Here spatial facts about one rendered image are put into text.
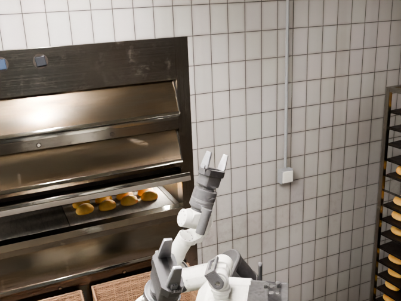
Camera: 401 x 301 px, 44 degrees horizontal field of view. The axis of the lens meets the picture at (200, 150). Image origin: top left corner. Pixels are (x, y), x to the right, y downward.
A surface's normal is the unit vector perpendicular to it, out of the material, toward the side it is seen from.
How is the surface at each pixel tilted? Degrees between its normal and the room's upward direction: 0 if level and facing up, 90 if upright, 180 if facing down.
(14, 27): 90
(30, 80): 90
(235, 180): 90
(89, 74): 90
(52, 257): 70
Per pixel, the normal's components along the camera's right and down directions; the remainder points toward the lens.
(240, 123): 0.40, 0.26
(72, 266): 0.36, -0.07
